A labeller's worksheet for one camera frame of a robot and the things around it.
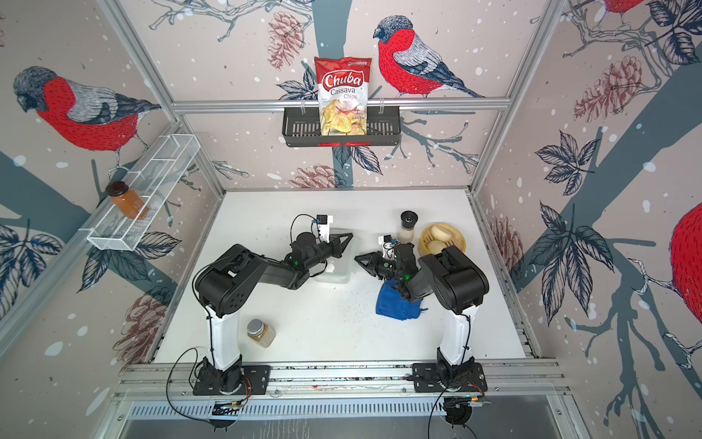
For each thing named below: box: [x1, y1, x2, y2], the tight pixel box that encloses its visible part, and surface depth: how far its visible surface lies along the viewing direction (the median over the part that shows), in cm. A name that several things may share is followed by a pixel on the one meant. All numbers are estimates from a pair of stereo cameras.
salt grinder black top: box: [400, 210, 419, 230], surface depth 99 cm
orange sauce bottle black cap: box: [105, 181, 150, 221], surface depth 69 cm
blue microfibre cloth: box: [375, 279, 429, 322], surface depth 87 cm
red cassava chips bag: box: [314, 55, 373, 137], surface depth 87 cm
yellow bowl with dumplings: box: [418, 222, 467, 257], surface depth 101 cm
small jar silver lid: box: [246, 318, 277, 349], surface depth 75 cm
